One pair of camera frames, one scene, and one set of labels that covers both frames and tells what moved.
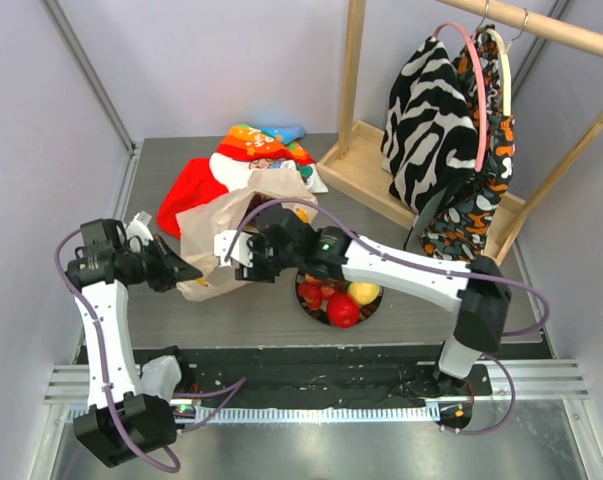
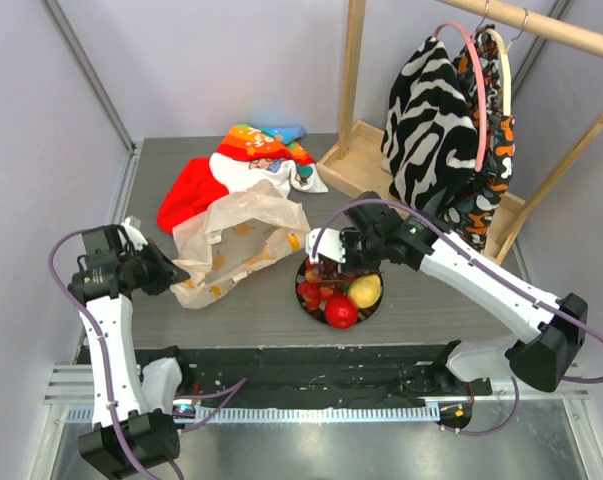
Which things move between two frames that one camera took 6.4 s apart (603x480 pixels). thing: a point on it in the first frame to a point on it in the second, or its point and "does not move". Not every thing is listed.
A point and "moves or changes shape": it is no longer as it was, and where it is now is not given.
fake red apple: x=342 y=310 does not move
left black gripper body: x=150 y=265 does not move
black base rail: x=291 y=375 does not move
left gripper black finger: x=183 y=270 to x=165 y=272
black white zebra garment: x=429 y=130 does not move
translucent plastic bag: x=228 y=211 moves or changes shape
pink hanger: x=474 y=56 does not move
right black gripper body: x=260 y=257 to x=351 y=255
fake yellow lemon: x=366 y=293 does not move
